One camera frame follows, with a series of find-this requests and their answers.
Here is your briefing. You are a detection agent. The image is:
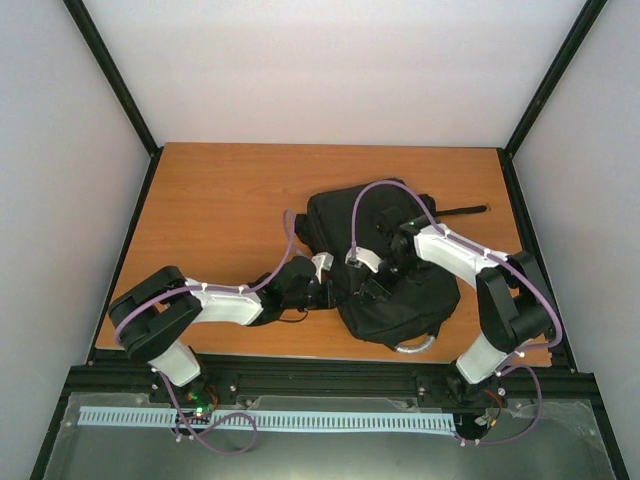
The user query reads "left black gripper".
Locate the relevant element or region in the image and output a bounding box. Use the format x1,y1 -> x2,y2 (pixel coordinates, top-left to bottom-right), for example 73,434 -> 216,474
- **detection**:
284,279 -> 349,310

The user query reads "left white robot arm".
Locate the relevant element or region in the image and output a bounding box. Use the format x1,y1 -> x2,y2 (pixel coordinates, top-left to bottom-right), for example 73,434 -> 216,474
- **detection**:
108,252 -> 335,403

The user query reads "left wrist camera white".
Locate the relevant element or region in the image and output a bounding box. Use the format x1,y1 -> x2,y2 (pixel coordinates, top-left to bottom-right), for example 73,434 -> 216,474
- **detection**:
311,252 -> 334,281

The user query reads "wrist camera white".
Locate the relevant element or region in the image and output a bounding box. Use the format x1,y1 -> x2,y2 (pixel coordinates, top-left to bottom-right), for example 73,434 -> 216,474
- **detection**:
345,246 -> 383,274
311,252 -> 334,281

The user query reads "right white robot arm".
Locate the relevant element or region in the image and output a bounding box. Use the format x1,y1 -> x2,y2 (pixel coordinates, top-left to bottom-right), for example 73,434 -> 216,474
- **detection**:
345,213 -> 563,404

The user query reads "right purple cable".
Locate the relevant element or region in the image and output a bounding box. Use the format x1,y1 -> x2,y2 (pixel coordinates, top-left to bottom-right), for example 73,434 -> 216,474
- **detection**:
349,179 -> 565,447

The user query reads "black student bag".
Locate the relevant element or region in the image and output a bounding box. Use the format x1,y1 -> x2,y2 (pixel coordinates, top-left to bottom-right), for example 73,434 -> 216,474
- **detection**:
295,178 -> 460,355

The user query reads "right black frame post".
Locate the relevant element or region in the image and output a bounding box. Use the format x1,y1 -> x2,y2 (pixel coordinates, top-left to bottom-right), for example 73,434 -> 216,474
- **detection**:
502,0 -> 609,156

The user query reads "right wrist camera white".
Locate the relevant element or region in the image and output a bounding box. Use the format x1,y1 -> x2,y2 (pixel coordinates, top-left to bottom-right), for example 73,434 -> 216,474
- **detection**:
345,246 -> 383,274

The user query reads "purple cable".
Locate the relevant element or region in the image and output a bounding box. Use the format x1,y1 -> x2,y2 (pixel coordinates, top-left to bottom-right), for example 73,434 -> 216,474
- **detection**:
113,208 -> 259,455
349,179 -> 565,447

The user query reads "black aluminium rail base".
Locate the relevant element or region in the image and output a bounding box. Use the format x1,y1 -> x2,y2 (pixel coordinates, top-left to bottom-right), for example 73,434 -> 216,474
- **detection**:
62,350 -> 602,411

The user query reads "light blue cable duct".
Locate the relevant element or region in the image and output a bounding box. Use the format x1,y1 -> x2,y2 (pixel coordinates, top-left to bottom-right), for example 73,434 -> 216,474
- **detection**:
77,406 -> 455,435

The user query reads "black frame post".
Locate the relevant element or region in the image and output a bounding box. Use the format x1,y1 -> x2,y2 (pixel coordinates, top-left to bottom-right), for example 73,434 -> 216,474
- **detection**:
502,0 -> 609,156
62,0 -> 164,166

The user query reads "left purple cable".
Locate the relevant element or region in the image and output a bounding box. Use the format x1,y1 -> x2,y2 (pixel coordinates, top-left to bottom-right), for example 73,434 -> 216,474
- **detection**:
113,208 -> 259,455

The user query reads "left black frame post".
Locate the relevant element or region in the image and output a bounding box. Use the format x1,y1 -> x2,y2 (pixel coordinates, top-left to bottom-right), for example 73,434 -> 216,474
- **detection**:
62,0 -> 164,166

